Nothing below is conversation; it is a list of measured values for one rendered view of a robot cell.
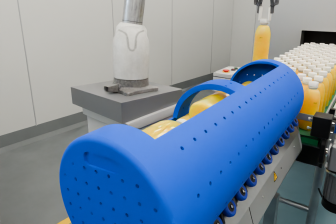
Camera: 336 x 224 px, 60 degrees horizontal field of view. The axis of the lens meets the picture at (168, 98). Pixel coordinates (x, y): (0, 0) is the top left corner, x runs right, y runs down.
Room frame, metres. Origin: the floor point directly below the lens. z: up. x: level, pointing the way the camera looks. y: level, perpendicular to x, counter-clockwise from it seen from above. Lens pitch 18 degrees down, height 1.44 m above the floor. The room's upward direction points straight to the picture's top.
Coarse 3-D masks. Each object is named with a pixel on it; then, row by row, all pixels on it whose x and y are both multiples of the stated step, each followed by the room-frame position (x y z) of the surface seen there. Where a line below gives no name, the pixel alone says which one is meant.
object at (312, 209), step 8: (304, 136) 1.17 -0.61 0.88; (304, 144) 1.45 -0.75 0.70; (320, 144) 1.40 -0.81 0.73; (328, 144) 1.26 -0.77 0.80; (304, 152) 1.36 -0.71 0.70; (312, 152) 1.36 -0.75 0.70; (320, 152) 1.12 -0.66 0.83; (296, 160) 1.28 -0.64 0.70; (304, 160) 1.28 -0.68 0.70; (312, 160) 1.28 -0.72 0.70; (320, 160) 1.11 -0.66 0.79; (320, 168) 1.38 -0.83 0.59; (320, 176) 1.38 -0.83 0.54; (312, 184) 1.41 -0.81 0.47; (320, 184) 1.38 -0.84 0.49; (312, 192) 1.40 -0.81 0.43; (280, 200) 1.49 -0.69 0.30; (288, 200) 1.48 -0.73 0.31; (312, 200) 1.39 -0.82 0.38; (304, 208) 1.42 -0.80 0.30; (312, 208) 1.38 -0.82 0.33; (312, 216) 1.38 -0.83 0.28
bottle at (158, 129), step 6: (162, 120) 0.58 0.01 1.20; (168, 120) 0.58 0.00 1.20; (150, 126) 0.54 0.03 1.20; (156, 126) 0.54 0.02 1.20; (162, 126) 0.54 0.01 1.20; (168, 126) 0.55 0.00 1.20; (174, 126) 0.56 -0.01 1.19; (150, 132) 0.51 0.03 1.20; (156, 132) 0.52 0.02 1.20; (162, 132) 0.53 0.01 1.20
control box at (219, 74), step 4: (224, 68) 1.58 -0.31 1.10; (216, 72) 1.48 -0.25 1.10; (220, 72) 1.48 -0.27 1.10; (224, 72) 1.48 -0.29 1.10; (228, 72) 1.48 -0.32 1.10; (232, 72) 1.48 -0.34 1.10; (216, 76) 1.48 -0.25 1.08; (220, 76) 1.46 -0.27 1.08; (224, 76) 1.45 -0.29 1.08; (228, 76) 1.44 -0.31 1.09
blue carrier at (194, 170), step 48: (192, 96) 0.84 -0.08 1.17; (240, 96) 0.70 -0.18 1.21; (288, 96) 0.89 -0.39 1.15; (96, 144) 0.43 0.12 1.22; (144, 144) 0.42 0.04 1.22; (192, 144) 0.47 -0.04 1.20; (240, 144) 0.56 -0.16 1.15; (96, 192) 0.43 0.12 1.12; (144, 192) 0.37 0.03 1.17; (192, 192) 0.40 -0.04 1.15
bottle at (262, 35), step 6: (264, 24) 1.42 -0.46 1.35; (258, 30) 1.41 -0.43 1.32; (264, 30) 1.40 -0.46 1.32; (258, 36) 1.41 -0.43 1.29; (264, 36) 1.40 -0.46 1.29; (258, 42) 1.41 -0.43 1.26; (264, 42) 1.40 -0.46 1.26; (258, 48) 1.40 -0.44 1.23; (264, 48) 1.40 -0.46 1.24; (258, 54) 1.40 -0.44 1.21; (264, 54) 1.40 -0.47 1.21; (252, 60) 1.43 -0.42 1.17
